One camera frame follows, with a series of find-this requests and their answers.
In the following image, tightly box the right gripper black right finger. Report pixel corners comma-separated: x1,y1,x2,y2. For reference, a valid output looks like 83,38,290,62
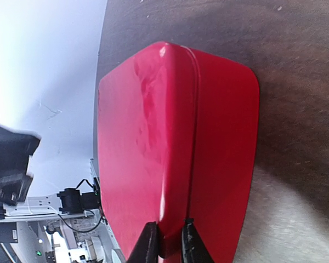
181,219,214,263

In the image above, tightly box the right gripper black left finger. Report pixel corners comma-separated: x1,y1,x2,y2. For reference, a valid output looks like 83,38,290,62
126,222,160,263

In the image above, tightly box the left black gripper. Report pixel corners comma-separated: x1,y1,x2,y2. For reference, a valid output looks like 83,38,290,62
0,125,41,219

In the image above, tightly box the red square box lid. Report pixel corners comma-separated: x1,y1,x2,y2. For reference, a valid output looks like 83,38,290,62
97,42,198,262

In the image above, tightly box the red square chocolate box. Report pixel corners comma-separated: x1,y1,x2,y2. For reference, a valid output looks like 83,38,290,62
183,48,259,262

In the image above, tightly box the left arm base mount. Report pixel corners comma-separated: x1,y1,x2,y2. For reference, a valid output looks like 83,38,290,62
56,178,107,228

